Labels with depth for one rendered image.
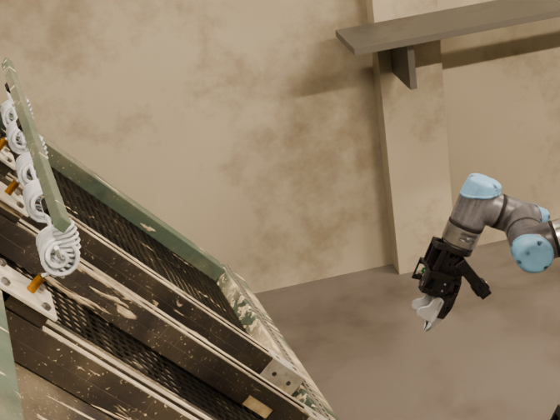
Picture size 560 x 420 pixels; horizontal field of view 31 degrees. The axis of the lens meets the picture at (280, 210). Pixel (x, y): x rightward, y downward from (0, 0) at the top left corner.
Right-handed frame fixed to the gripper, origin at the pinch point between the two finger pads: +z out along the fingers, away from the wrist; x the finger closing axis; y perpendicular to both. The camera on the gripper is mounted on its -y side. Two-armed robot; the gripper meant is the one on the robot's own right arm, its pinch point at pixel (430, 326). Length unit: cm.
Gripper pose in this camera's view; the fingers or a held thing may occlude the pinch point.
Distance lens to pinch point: 224.8
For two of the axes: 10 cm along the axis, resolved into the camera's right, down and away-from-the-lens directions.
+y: -9.3, -2.4, -2.9
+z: -3.3, 8.9, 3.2
